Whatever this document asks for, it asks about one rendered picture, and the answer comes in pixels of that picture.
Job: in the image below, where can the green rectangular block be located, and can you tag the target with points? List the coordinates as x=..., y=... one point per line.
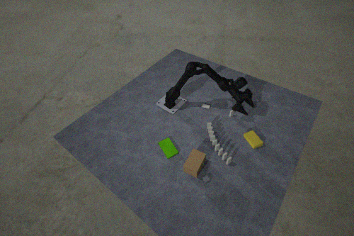
x=168, y=147

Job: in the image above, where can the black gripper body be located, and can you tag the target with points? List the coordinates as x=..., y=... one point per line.
x=238, y=102

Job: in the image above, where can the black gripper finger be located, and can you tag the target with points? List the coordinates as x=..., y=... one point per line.
x=241, y=110
x=249, y=102

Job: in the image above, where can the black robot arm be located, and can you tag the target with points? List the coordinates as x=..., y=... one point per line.
x=223, y=83

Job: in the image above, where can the brown rectangular block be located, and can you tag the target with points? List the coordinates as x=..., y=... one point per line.
x=194, y=163

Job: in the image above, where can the yellow block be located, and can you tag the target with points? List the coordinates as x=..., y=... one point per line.
x=253, y=139

